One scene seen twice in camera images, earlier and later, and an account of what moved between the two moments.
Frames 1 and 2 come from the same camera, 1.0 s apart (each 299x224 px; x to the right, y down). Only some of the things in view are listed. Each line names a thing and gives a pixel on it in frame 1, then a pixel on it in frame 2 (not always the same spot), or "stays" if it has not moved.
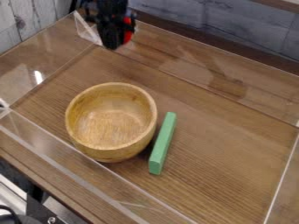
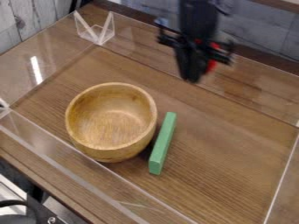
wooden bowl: [110, 118] stays
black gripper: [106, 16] to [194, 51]
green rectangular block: [162, 143] stays
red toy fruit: [126, 32] to [210, 63]
